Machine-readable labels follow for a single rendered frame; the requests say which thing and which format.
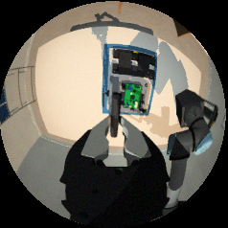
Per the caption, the green circuit board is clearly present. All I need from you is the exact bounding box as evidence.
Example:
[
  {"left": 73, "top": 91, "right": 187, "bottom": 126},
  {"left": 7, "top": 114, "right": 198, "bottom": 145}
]
[{"left": 124, "top": 84, "right": 142, "bottom": 108}]

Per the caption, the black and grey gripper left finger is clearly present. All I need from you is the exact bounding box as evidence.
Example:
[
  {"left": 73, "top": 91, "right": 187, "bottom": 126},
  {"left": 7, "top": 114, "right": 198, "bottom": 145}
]
[{"left": 59, "top": 115, "right": 111, "bottom": 185}]

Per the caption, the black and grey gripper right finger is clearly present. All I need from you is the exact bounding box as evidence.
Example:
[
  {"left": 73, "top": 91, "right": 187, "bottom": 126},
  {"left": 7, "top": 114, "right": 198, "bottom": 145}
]
[{"left": 119, "top": 115, "right": 171, "bottom": 182}]

